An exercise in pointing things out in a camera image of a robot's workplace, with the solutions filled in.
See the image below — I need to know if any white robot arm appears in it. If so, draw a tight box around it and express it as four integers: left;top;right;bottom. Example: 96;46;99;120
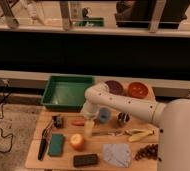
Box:
81;83;190;171

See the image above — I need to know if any blue cup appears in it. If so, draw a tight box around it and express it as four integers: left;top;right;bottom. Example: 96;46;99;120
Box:
98;107;111;123

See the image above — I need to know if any metal cup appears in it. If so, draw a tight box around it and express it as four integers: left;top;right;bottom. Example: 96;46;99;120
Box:
117;113;130;127

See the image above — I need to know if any orange round fruit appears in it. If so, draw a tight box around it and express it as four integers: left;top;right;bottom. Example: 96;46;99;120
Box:
70;134;85;150

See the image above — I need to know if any small black binder clip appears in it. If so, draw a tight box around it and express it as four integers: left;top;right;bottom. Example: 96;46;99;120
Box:
53;115;63;128

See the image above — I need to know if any wooden board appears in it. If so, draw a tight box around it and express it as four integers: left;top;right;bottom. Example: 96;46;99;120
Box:
24;76;162;171

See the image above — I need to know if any black rectangular block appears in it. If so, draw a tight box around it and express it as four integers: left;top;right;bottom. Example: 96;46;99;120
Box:
73;154;99;167

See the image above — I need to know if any green sponge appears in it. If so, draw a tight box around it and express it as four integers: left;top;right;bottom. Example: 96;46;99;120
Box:
48;134;64;157

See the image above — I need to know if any green plastic tray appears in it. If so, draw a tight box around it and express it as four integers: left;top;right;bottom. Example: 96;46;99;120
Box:
41;76;94;111

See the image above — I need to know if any blue grey cloth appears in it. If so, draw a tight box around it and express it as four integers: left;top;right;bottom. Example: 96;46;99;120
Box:
102;143;131;168

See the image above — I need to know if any purple bowl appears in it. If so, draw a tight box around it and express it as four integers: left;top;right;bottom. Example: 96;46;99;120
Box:
106;80;124;95

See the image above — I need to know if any yellow banana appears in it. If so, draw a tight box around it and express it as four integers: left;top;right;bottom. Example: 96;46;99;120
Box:
126;130;154;142

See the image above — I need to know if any orange bowl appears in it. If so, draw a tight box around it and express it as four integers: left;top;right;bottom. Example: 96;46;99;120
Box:
127;82;148;99

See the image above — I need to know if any bunch of dark grapes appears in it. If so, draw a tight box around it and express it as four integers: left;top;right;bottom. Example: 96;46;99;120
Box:
135;144;158;160

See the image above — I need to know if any black handled knife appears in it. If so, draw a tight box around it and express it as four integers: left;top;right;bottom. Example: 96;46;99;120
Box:
38;121;53;161

